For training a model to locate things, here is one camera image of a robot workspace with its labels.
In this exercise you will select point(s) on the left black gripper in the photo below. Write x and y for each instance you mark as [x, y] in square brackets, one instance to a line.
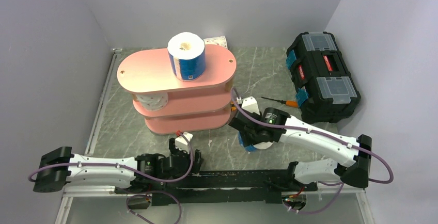
[198, 161]

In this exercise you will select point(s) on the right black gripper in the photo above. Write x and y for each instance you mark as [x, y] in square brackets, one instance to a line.
[248, 140]

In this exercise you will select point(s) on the blue roll front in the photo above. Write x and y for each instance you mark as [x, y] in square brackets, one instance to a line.
[251, 148]

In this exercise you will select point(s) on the blue roll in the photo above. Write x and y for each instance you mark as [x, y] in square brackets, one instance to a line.
[251, 148]
[187, 56]

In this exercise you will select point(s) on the pink three-tier shelf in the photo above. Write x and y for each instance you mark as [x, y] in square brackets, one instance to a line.
[196, 105]

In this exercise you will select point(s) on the floral paper roll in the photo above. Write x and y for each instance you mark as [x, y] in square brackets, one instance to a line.
[153, 101]
[219, 40]

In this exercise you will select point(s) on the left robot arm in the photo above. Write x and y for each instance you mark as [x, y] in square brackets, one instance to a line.
[60, 168]

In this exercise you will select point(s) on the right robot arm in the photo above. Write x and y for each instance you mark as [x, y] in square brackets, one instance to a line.
[348, 158]

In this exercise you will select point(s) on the black plastic toolbox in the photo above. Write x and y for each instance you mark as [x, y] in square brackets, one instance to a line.
[325, 91]

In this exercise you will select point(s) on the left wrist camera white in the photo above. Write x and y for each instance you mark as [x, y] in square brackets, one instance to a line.
[182, 141]

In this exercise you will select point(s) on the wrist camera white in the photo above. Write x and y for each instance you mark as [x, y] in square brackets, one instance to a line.
[182, 141]
[249, 104]

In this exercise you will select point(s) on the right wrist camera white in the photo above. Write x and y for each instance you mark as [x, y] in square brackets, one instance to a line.
[249, 104]

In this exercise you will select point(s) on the orange handled pliers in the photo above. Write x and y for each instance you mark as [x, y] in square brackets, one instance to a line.
[233, 107]

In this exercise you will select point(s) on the orange handled screwdriver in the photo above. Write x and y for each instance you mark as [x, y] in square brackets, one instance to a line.
[293, 104]

